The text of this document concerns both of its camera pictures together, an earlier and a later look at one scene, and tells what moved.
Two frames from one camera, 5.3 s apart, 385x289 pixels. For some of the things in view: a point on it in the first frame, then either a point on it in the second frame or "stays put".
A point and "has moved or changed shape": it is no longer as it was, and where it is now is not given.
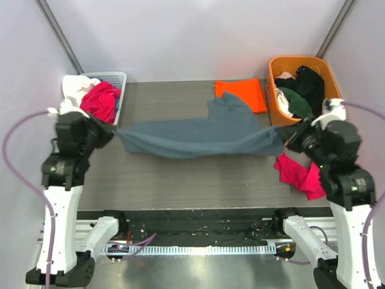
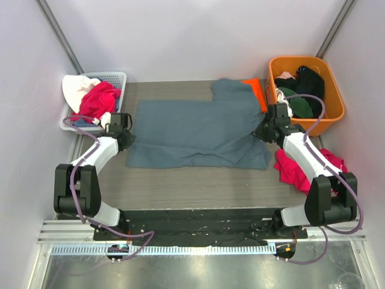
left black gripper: (100, 131) -> (129, 138)
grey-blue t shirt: (231, 129) has moved or changed shape
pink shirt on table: (307, 179) stays put
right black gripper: (296, 136) -> (260, 131)
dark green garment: (299, 106) stays put
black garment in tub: (308, 84) stays put
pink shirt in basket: (100, 100) stays put
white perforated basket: (118, 80) stays put
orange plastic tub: (278, 65) stays put
